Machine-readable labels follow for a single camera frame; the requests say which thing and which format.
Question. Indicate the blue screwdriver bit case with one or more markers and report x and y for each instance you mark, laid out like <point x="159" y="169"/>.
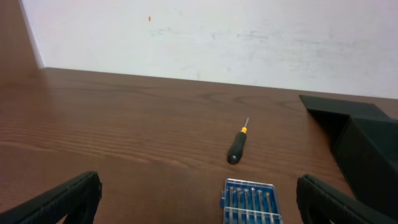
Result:
<point x="246" y="202"/>

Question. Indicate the black yellow screwdriver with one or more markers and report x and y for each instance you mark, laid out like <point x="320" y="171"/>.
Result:
<point x="236" y="150"/>

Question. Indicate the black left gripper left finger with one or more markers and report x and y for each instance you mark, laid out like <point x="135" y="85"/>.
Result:
<point x="74" y="201"/>

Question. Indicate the dark green open box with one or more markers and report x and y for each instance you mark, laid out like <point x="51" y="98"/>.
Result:
<point x="363" y="142"/>

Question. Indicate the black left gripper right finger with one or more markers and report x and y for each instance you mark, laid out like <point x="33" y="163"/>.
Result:
<point x="320" y="203"/>

